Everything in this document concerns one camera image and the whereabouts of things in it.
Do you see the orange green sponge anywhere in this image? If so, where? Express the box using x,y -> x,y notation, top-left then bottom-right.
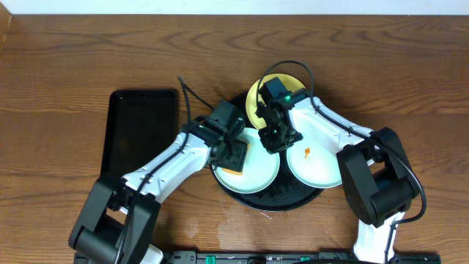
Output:
220,140 -> 250,174

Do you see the light blue plate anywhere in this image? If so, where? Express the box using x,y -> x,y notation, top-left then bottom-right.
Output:
213,128 -> 280,194

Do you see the yellow plate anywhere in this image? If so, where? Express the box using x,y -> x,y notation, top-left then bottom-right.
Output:
245,73 -> 305,130

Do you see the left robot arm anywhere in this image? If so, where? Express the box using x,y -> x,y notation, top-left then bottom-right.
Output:
68,115 -> 247,264

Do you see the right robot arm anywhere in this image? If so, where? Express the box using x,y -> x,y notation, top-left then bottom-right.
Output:
251,89 -> 426,263

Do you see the black round tray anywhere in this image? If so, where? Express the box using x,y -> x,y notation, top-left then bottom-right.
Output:
210,91 -> 325,213

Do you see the black rectangular tray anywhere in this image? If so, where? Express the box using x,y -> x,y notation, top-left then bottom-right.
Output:
100,89 -> 179,177

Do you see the light green plate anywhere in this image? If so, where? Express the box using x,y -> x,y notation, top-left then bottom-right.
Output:
286,138 -> 342,188

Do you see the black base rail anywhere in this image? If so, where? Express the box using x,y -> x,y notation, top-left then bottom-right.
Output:
73,249 -> 440,264

